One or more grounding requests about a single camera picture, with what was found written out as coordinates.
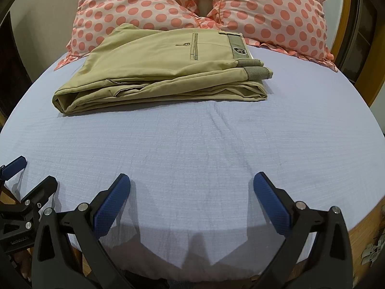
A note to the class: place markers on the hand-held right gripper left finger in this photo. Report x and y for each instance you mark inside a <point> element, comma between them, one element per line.
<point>109,207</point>

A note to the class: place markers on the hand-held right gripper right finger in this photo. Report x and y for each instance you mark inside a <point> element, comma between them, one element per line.
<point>272,207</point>

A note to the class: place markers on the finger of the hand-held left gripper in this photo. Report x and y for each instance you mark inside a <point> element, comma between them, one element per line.
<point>40,191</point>
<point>14,165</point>

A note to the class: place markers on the khaki pants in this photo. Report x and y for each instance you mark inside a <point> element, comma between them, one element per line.
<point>168,63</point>

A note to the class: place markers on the light blue bed sheet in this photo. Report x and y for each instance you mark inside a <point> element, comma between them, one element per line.
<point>192,144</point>

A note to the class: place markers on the polka dot pillow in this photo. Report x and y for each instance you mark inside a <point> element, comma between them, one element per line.
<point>129,9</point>
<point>276,12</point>

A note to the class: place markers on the wooden bed frame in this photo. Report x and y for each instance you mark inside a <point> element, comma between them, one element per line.
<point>365,90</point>

